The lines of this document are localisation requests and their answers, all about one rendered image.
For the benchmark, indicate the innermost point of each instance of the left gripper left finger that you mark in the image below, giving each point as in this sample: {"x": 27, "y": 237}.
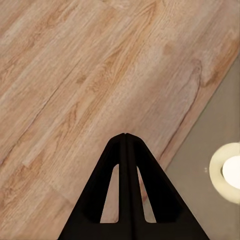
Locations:
{"x": 84, "y": 221}

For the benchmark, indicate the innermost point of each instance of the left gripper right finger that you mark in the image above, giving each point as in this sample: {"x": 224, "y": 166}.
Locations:
{"x": 174, "y": 220}

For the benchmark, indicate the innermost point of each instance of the coffee table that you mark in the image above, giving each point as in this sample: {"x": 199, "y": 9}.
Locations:
{"x": 205, "y": 169}

